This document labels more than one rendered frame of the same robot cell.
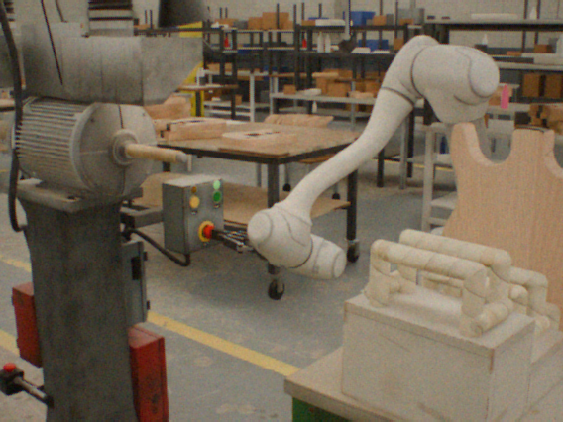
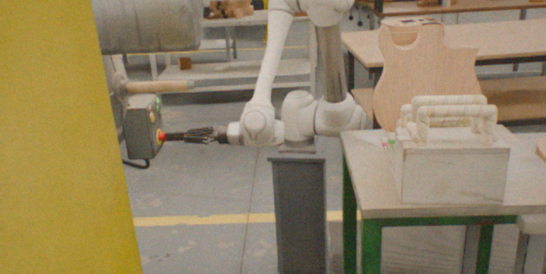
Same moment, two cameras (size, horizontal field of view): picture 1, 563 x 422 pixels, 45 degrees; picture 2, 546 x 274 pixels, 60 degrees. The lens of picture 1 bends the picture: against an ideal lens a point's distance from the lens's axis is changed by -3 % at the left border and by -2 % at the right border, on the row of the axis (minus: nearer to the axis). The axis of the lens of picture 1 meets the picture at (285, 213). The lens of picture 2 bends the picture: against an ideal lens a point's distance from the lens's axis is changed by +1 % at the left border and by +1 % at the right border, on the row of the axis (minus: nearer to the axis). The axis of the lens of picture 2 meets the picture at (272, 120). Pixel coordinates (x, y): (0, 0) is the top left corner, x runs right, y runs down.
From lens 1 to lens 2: 0.93 m
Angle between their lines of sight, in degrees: 35
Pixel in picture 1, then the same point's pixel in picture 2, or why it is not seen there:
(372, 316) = (426, 152)
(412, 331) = (455, 152)
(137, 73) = (186, 25)
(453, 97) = (333, 9)
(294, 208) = (266, 102)
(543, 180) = (441, 52)
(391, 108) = (284, 22)
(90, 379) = not seen: outside the picture
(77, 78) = (102, 35)
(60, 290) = not seen: hidden behind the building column
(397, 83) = (285, 4)
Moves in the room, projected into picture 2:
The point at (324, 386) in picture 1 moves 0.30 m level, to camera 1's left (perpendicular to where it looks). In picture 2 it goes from (387, 204) to (307, 248)
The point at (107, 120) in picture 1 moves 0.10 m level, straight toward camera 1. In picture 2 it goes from (107, 67) to (128, 71)
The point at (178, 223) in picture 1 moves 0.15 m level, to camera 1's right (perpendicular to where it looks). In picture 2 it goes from (144, 137) to (182, 125)
